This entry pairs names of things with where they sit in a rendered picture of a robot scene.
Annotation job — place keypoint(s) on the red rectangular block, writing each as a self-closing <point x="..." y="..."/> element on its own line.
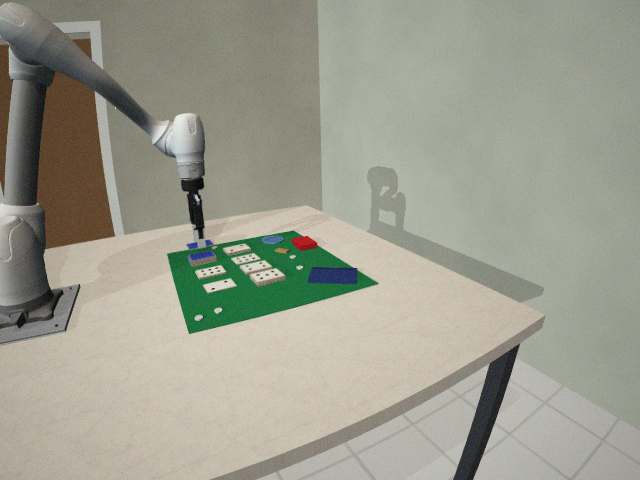
<point x="304" y="243"/>

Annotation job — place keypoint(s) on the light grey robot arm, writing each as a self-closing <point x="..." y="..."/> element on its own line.
<point x="25" y="294"/>

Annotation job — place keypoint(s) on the blue rectangular card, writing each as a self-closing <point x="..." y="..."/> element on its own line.
<point x="202" y="255"/>
<point x="194" y="245"/>

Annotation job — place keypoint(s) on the green felt mat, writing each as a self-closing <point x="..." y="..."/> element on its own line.
<point x="247" y="300"/>

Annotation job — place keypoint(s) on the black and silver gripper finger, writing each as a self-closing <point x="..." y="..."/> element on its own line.
<point x="199" y="221"/>
<point x="192" y="220"/>

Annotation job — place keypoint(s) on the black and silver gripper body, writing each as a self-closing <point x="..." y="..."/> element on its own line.
<point x="192" y="186"/>

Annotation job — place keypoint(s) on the blue round disc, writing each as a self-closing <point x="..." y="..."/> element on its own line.
<point x="272" y="239"/>

